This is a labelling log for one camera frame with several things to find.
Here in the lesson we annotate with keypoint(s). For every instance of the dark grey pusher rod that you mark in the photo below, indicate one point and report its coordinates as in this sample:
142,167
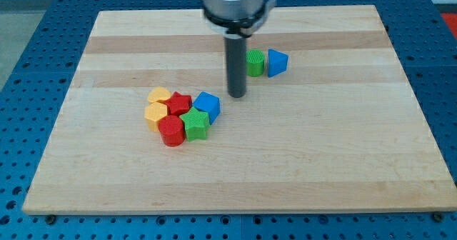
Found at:
235,54

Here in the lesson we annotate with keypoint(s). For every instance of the blue triangle block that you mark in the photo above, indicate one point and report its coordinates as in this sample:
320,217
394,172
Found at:
277,62

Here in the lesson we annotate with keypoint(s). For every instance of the green cylinder block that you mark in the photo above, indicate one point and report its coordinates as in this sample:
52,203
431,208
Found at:
255,62

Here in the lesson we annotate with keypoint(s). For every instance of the blue cube block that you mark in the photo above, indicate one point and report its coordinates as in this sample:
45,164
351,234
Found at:
208,103

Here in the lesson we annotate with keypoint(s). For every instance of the red star block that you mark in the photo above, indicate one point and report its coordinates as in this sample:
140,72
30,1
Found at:
179,104

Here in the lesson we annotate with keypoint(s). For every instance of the green star block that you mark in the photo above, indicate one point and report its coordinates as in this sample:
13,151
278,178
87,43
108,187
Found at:
196,124

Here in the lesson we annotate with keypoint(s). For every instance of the yellow heart block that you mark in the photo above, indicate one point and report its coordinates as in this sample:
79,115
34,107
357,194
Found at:
159,95

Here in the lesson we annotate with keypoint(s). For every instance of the yellow hexagon block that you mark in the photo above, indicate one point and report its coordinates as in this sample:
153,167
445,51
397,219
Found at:
153,113

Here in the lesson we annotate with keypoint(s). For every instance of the red cylinder block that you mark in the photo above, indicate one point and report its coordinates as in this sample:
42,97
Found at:
172,131

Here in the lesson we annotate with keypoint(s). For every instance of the wooden board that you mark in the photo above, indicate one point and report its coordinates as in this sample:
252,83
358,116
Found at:
340,131

